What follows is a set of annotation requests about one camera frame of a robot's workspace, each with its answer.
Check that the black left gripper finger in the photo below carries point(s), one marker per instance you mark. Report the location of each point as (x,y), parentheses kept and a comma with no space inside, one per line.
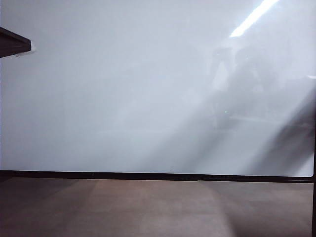
(12,44)

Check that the white glossy whiteboard panel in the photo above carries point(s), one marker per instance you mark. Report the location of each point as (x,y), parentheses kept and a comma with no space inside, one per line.
(123,86)

